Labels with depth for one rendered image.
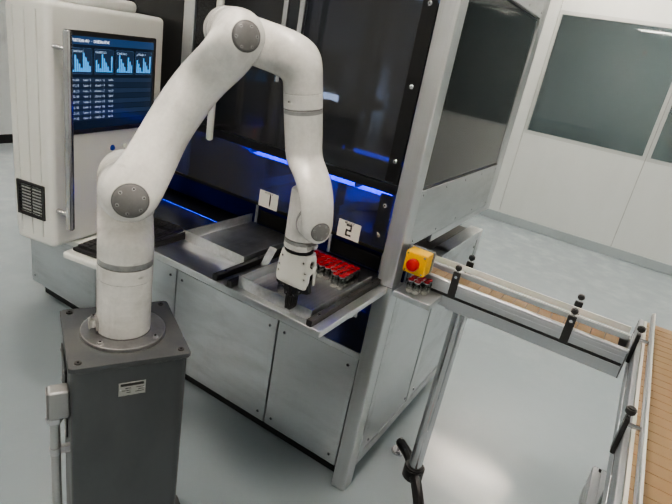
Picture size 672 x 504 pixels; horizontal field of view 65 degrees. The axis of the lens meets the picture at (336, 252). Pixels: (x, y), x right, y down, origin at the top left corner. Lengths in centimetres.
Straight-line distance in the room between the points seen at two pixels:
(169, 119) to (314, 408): 130
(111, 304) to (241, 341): 99
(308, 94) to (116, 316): 65
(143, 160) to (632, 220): 550
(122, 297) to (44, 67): 81
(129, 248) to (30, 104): 78
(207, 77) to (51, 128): 80
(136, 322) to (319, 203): 50
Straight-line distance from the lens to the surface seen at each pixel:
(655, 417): 144
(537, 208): 625
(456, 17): 156
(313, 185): 120
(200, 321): 231
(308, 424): 214
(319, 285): 162
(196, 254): 174
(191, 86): 113
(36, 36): 182
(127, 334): 130
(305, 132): 121
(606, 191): 613
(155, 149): 113
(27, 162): 192
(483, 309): 173
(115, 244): 121
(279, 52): 119
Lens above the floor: 158
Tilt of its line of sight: 22 degrees down
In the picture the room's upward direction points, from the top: 11 degrees clockwise
